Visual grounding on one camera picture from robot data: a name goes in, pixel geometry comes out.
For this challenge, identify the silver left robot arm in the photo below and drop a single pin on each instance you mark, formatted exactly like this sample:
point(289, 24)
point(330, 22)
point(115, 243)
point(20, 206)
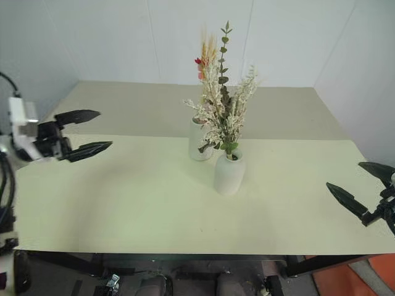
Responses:
point(3, 151)

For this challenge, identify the black metal table frame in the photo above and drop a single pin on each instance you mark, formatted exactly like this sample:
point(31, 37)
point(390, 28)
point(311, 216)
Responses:
point(324, 263)

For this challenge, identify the orange floor object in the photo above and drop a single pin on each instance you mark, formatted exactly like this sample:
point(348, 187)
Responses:
point(364, 276)

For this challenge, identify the eucalyptus and white flower bouquet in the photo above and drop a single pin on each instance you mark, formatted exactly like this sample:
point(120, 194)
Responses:
point(226, 92)

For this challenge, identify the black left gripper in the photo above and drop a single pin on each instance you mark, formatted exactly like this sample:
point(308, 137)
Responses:
point(49, 142)

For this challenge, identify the silver metal clamp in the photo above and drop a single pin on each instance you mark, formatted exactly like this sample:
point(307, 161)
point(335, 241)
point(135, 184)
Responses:
point(112, 280)

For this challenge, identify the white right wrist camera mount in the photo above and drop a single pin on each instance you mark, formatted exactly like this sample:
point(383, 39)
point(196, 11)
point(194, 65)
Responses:
point(393, 179)

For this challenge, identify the wheat and red flower bouquet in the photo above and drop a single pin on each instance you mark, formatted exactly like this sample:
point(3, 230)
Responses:
point(208, 77)

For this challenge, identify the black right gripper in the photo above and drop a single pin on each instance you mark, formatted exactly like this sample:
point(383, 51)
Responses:
point(389, 209)

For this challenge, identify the white ceramic vase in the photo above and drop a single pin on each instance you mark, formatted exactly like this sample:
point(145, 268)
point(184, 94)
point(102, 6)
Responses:
point(229, 177)
point(197, 145)

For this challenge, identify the dark rounded shape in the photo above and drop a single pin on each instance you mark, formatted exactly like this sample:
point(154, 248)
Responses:
point(154, 286)

